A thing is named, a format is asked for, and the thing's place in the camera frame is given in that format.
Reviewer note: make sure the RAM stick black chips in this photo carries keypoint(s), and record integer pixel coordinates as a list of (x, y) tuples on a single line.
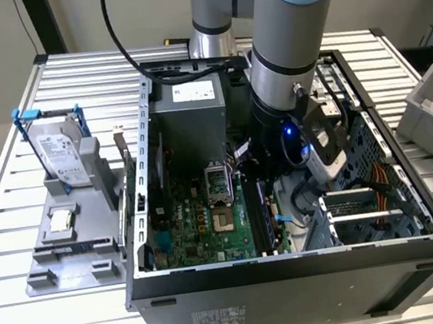
[(265, 215), (71, 250)]

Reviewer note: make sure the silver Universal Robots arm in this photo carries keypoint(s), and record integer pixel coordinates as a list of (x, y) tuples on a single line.
[(292, 38)]

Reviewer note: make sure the metal locking lever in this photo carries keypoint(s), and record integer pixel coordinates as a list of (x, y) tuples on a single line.
[(231, 188)]

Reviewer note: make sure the CPU socket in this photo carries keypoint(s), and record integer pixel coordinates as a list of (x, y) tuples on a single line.
[(223, 221)]

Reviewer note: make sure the grey parts rack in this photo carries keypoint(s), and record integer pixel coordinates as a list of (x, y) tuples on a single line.
[(92, 223)]

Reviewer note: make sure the blue disk carrier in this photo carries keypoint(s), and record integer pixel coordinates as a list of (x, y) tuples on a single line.
[(30, 114)]

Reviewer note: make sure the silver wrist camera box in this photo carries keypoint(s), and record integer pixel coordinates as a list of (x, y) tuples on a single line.
[(330, 166)]

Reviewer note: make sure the green motherboard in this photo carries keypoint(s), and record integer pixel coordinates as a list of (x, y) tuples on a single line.
[(194, 233)]

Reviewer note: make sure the black camera bracket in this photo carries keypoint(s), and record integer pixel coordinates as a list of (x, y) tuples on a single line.
[(309, 120)]

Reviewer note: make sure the metal drive cage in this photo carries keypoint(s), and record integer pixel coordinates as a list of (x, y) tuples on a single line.
[(331, 85)]

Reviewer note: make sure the metal disk bay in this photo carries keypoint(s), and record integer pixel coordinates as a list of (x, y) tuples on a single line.
[(351, 203)]

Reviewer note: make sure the black PC case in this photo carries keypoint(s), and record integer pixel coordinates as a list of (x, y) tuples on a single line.
[(261, 305)]

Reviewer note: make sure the silver CPU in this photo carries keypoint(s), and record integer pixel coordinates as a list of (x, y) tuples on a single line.
[(61, 221)]

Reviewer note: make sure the silver hard disk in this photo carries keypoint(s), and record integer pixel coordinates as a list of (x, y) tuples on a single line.
[(58, 156)]

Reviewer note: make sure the graphics card metal bracket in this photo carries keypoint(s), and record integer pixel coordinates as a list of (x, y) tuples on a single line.
[(131, 174)]

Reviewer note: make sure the black frame post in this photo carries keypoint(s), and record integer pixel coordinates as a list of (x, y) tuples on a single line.
[(46, 24)]

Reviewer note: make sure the grey Dell power supply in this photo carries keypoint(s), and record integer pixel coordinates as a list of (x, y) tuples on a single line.
[(192, 133)]

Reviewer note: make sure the yellow black clamp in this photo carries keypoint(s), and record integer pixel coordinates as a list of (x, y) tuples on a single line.
[(169, 41)]

